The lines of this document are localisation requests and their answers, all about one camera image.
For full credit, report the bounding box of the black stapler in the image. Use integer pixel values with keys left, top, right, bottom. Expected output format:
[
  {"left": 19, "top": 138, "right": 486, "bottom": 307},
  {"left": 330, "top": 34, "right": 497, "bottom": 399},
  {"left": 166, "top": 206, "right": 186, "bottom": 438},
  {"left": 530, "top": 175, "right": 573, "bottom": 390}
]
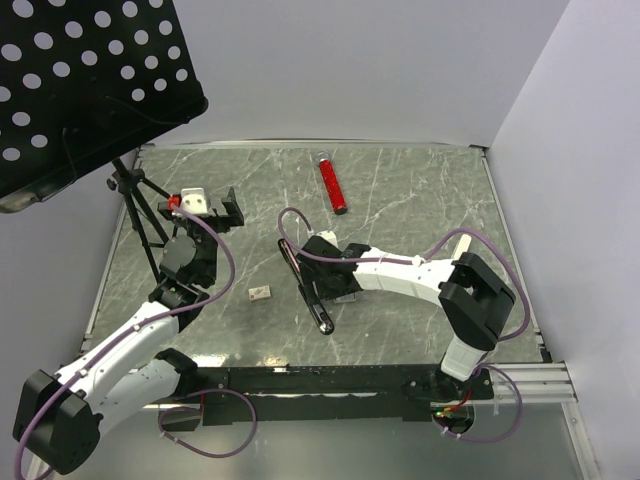
[{"left": 277, "top": 238, "right": 335, "bottom": 335}]

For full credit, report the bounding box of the white staple box sleeve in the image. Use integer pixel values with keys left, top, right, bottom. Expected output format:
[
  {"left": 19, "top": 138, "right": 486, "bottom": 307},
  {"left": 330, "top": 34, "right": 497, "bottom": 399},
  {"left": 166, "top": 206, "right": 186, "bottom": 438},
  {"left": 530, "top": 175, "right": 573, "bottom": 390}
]
[{"left": 248, "top": 285, "right": 272, "bottom": 302}]

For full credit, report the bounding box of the white stapler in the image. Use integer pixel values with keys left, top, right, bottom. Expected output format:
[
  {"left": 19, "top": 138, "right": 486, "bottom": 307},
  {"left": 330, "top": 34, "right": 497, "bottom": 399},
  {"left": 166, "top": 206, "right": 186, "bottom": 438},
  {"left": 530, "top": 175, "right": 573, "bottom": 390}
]
[{"left": 452, "top": 234, "right": 472, "bottom": 260}]

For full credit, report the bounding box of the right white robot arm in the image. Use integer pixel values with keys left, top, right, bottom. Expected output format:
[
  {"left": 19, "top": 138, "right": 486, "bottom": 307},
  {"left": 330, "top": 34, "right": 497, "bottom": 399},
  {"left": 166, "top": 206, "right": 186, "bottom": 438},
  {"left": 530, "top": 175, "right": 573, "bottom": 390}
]
[{"left": 296, "top": 235, "right": 516, "bottom": 398}]

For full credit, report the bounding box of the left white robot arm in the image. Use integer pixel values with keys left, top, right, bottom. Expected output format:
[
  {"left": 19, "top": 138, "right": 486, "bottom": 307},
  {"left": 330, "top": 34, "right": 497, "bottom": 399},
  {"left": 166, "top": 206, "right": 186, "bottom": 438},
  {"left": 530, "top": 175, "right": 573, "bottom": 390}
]
[{"left": 13, "top": 188, "right": 244, "bottom": 478}]

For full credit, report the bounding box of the red cylindrical tube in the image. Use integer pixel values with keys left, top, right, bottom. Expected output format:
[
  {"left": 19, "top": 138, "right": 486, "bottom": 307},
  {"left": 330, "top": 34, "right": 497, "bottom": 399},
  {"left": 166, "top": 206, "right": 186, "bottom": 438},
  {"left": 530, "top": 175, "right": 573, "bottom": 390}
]
[{"left": 316, "top": 152, "right": 348, "bottom": 215}]

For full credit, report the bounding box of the black tripod stand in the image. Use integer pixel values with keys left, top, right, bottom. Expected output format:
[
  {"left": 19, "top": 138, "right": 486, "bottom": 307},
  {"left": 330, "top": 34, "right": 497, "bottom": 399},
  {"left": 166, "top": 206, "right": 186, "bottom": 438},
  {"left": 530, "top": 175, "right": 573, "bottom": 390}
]
[{"left": 106, "top": 157, "right": 170, "bottom": 283}]

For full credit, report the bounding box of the black perforated music stand desk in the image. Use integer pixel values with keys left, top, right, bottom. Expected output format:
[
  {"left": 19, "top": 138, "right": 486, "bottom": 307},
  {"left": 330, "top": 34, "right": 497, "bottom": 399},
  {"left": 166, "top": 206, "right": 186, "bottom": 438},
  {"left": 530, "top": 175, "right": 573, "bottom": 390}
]
[{"left": 1, "top": 1, "right": 208, "bottom": 213}]

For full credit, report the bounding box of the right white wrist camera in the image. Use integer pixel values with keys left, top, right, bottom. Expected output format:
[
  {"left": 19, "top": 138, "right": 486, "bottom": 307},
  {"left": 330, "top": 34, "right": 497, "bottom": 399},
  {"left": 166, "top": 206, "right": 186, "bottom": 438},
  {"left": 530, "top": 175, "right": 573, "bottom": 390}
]
[{"left": 316, "top": 230, "right": 338, "bottom": 247}]

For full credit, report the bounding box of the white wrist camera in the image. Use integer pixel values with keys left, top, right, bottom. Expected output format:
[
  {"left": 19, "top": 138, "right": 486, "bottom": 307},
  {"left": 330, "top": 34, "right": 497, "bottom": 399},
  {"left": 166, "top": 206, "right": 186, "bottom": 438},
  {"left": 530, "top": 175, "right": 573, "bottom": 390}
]
[
  {"left": 168, "top": 187, "right": 212, "bottom": 216},
  {"left": 316, "top": 230, "right": 338, "bottom": 247}
]

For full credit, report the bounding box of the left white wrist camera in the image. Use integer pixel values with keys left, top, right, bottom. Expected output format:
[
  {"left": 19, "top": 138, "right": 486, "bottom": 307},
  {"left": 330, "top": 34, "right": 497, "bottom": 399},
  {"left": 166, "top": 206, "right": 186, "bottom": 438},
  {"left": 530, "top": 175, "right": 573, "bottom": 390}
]
[{"left": 168, "top": 187, "right": 212, "bottom": 216}]

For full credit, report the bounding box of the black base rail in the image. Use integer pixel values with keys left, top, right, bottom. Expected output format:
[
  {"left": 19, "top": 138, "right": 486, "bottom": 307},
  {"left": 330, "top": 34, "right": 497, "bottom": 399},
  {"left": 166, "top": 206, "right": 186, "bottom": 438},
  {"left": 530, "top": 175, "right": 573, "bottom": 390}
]
[{"left": 169, "top": 364, "right": 494, "bottom": 426}]

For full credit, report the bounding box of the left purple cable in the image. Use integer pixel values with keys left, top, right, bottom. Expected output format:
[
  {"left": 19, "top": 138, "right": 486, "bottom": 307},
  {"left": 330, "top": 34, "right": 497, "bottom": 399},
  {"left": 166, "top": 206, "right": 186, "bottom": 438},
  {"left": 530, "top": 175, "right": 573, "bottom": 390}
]
[{"left": 14, "top": 204, "right": 259, "bottom": 480}]

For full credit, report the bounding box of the aluminium frame rail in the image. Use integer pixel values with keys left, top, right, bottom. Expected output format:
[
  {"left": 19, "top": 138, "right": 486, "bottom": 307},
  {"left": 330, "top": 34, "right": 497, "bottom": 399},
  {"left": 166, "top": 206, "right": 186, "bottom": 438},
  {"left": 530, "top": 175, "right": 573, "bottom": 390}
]
[{"left": 497, "top": 363, "right": 577, "bottom": 404}]

